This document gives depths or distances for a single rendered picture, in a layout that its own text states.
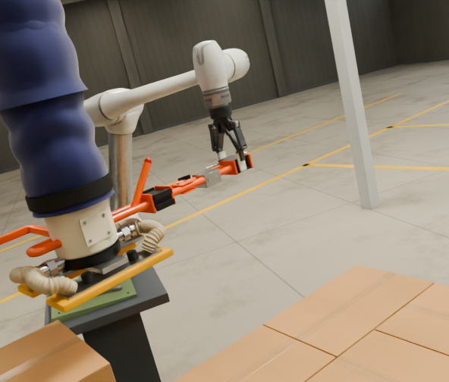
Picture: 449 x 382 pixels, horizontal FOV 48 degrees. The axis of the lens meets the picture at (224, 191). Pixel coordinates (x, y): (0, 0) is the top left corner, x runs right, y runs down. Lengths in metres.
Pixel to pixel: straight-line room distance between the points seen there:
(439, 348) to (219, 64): 1.16
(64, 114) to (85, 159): 0.12
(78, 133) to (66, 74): 0.14
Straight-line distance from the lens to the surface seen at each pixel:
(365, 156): 4.67
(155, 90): 1.89
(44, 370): 1.46
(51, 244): 1.38
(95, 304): 2.19
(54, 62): 1.30
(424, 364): 1.80
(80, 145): 1.33
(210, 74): 1.68
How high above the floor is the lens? 1.60
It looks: 14 degrees down
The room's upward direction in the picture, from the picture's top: 14 degrees counter-clockwise
